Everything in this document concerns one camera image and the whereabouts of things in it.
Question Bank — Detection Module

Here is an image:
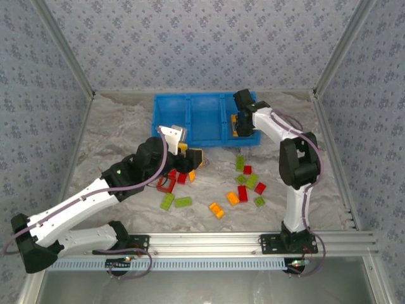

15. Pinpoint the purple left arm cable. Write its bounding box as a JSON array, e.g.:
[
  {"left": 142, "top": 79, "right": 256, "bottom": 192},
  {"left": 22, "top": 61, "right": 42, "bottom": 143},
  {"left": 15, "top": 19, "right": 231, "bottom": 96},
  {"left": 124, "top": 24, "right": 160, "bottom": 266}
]
[{"left": 3, "top": 129, "right": 168, "bottom": 280}]

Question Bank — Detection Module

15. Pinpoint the aluminium side frame rail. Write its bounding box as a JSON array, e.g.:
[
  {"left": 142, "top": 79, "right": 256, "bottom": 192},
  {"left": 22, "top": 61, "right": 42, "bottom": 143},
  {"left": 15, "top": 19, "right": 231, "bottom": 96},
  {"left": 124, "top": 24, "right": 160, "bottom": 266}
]
[
  {"left": 309, "top": 90, "right": 363, "bottom": 231},
  {"left": 17, "top": 91, "right": 97, "bottom": 304}
]

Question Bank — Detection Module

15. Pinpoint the light blue slotted cable duct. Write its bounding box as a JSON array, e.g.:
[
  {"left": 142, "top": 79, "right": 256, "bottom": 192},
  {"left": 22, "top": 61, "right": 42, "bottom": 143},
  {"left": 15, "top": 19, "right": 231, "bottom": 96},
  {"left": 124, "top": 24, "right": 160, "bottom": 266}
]
[{"left": 47, "top": 257, "right": 289, "bottom": 272}]

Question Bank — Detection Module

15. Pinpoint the aluminium frame post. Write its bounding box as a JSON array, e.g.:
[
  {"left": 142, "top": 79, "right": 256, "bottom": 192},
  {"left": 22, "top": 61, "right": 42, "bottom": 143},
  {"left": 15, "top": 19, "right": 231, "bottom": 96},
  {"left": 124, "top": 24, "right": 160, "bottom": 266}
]
[
  {"left": 313, "top": 0, "right": 380, "bottom": 96},
  {"left": 30, "top": 0, "right": 96, "bottom": 98}
]

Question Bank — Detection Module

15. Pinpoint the blue three-compartment bin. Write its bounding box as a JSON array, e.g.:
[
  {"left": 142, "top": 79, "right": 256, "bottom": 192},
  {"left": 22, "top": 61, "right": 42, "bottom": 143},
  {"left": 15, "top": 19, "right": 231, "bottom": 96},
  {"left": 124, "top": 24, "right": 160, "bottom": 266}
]
[{"left": 151, "top": 91, "right": 263, "bottom": 148}]

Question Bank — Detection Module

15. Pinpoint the aluminium front frame rail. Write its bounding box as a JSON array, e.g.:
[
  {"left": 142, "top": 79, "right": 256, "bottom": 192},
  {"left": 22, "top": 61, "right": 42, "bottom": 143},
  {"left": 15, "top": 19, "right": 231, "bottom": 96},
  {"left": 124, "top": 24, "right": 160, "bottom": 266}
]
[{"left": 47, "top": 232, "right": 380, "bottom": 258}]

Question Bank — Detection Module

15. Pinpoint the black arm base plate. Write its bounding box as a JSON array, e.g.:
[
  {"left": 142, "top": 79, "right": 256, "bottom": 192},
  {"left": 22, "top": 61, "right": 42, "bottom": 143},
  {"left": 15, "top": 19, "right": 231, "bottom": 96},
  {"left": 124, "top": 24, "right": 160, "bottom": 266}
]
[
  {"left": 92, "top": 234, "right": 151, "bottom": 256},
  {"left": 259, "top": 233, "right": 318, "bottom": 256}
]

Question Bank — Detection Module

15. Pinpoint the small LED controller board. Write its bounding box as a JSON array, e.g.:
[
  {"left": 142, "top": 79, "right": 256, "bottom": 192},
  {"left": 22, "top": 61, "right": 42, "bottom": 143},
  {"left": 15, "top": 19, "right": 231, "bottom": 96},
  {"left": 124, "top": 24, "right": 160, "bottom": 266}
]
[
  {"left": 105, "top": 256, "right": 132, "bottom": 276},
  {"left": 285, "top": 258, "right": 307, "bottom": 276}
]

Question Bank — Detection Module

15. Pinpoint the red lego frame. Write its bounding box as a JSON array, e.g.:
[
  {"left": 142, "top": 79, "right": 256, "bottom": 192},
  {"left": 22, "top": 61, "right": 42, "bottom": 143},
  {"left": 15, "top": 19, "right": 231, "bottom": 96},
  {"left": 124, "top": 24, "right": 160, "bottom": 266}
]
[{"left": 157, "top": 176, "right": 177, "bottom": 194}]

